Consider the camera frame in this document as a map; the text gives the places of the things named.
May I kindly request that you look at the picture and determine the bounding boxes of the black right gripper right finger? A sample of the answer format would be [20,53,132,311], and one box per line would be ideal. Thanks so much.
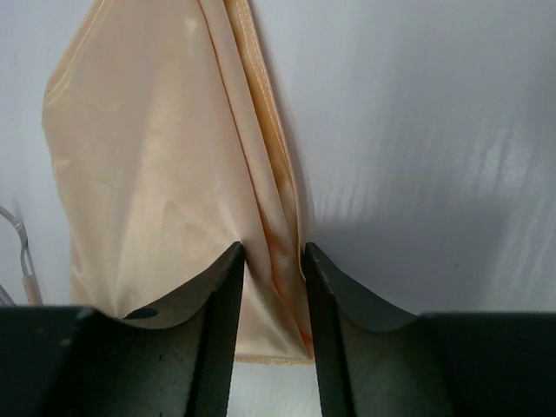
[301,242,555,416]

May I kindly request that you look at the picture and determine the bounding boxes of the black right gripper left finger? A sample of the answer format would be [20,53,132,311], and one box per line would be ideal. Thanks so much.
[1,242,245,416]

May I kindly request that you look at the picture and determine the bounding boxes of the peach cloth napkin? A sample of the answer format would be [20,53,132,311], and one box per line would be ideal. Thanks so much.
[43,1,313,363]

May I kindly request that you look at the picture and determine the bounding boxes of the pink-handled fork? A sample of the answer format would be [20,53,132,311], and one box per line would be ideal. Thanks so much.
[1,207,43,306]

